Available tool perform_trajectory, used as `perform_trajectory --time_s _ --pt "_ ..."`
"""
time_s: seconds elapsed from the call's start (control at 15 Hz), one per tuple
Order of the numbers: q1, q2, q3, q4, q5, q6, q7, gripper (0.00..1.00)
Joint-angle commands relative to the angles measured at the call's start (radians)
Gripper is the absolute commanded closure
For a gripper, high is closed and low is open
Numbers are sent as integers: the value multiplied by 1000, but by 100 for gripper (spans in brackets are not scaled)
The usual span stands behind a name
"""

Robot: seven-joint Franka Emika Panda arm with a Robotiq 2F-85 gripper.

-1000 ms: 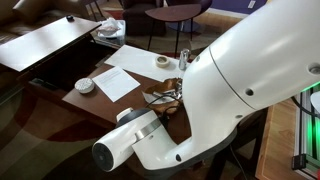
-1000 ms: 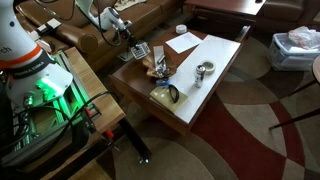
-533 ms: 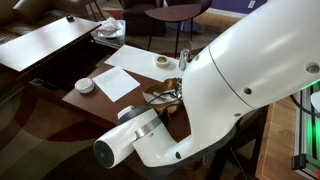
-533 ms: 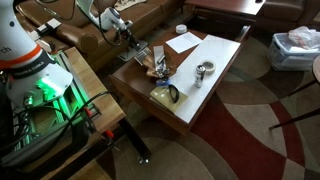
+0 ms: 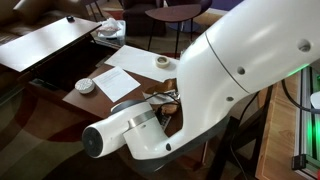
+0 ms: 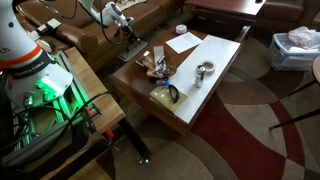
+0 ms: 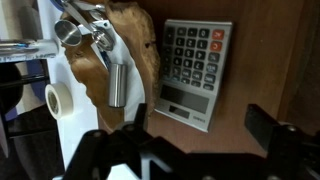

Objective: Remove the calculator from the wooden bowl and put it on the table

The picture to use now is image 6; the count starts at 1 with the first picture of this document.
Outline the silver metal can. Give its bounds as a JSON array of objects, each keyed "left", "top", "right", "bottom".
[{"left": 194, "top": 64, "right": 207, "bottom": 89}]

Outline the wooden burl bowl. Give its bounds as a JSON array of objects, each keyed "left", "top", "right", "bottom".
[{"left": 142, "top": 53, "right": 178, "bottom": 79}]

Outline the black cable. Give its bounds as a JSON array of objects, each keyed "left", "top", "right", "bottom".
[{"left": 0, "top": 91, "right": 118, "bottom": 154}]

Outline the white round tin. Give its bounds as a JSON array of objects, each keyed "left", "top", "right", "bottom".
[{"left": 175, "top": 23, "right": 188, "bottom": 35}]

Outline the black white camera mount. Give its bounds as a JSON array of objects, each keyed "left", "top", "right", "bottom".
[{"left": 28, "top": 18, "right": 63, "bottom": 43}]

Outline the white paper strip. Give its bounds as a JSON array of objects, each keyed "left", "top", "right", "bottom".
[{"left": 152, "top": 45, "right": 166, "bottom": 65}]

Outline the aluminium mounting frame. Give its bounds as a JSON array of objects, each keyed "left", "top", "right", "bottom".
[{"left": 9, "top": 49, "right": 103, "bottom": 158}]

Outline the clear plastic storage bin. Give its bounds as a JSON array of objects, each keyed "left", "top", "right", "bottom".
[{"left": 267, "top": 32, "right": 320, "bottom": 72}]

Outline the light wood workbench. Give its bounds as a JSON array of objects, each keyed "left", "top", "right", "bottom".
[{"left": 0, "top": 46, "right": 153, "bottom": 180}]

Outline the white plastic bag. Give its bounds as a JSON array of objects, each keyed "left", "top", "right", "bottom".
[{"left": 288, "top": 25, "right": 320, "bottom": 51}]

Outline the dark wood coffee table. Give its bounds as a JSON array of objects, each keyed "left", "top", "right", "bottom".
[{"left": 109, "top": 24, "right": 252, "bottom": 136}]

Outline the patterned white cloth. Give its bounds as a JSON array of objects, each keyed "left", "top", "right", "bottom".
[{"left": 116, "top": 0, "right": 148, "bottom": 11}]

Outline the white paper sheet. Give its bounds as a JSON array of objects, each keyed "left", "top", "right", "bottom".
[{"left": 165, "top": 31, "right": 204, "bottom": 55}]

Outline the grey flat stand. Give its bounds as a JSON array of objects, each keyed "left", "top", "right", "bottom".
[{"left": 116, "top": 39, "right": 149, "bottom": 63}]

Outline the pale green book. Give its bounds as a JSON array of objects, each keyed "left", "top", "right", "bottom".
[{"left": 149, "top": 81, "right": 190, "bottom": 114}]

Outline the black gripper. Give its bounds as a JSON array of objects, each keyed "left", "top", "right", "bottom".
[{"left": 116, "top": 23, "right": 142, "bottom": 45}]

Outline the brown leather armchair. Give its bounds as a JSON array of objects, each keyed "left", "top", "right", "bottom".
[{"left": 254, "top": 0, "right": 320, "bottom": 33}]

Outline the patterned red beige rug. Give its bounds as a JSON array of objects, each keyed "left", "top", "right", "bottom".
[{"left": 96, "top": 13, "right": 320, "bottom": 180}]

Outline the white marble slab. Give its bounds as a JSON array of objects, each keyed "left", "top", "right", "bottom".
[{"left": 168, "top": 34, "right": 242, "bottom": 125}]

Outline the dark wood low table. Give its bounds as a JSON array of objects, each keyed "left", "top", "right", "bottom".
[{"left": 183, "top": 0, "right": 268, "bottom": 24}]

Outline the red black clamp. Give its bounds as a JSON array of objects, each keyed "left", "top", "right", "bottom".
[
  {"left": 81, "top": 105, "right": 99, "bottom": 134},
  {"left": 101, "top": 129, "right": 118, "bottom": 148}
]

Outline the dark wooden side table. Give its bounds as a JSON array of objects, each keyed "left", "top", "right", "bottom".
[{"left": 268, "top": 54, "right": 320, "bottom": 131}]

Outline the beige masking tape roll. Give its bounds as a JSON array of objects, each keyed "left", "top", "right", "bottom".
[{"left": 200, "top": 60, "right": 217, "bottom": 76}]

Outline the brown leather sofa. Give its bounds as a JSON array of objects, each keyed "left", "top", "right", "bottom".
[{"left": 8, "top": 0, "right": 186, "bottom": 73}]

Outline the silver measuring spoon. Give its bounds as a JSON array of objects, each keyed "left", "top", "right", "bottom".
[{"left": 155, "top": 59, "right": 168, "bottom": 80}]

